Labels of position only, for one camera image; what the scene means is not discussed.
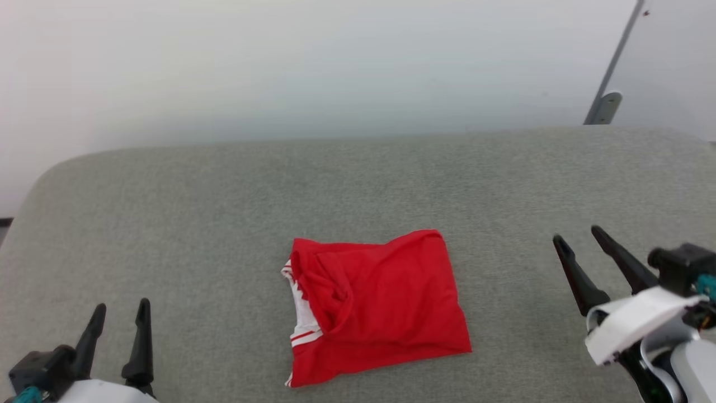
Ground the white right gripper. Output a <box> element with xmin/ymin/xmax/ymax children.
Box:
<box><xmin>552</xmin><ymin>225</ymin><xmax>705</xmax><ymax>368</ymax></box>

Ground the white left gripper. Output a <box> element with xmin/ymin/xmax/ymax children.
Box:
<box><xmin>55</xmin><ymin>298</ymin><xmax>161</xmax><ymax>403</ymax></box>

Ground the red and white basketball jersey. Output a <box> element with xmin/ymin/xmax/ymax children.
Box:
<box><xmin>281</xmin><ymin>229</ymin><xmax>473</xmax><ymax>388</ymax></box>

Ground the grey metal bracket post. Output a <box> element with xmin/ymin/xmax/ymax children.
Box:
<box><xmin>583</xmin><ymin>0</ymin><xmax>645</xmax><ymax>125</ymax></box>

